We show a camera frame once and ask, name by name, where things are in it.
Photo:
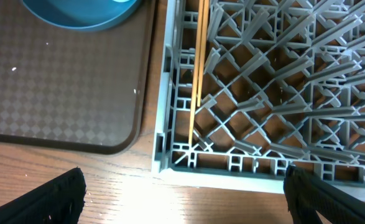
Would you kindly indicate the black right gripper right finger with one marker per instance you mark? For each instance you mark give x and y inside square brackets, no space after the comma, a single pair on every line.
[308,197]

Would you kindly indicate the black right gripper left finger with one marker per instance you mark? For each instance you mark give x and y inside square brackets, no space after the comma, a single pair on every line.
[60,200]

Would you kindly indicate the wooden chopstick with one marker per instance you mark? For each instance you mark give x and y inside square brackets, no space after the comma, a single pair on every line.
[204,29]
[196,70]

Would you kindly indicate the grey dishwasher rack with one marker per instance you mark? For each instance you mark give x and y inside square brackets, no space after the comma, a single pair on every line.
[283,85]

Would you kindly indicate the brown serving tray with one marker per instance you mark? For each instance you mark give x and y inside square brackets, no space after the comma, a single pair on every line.
[73,90]

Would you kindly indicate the dark blue plate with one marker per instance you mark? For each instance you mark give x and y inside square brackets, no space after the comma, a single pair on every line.
[82,15]

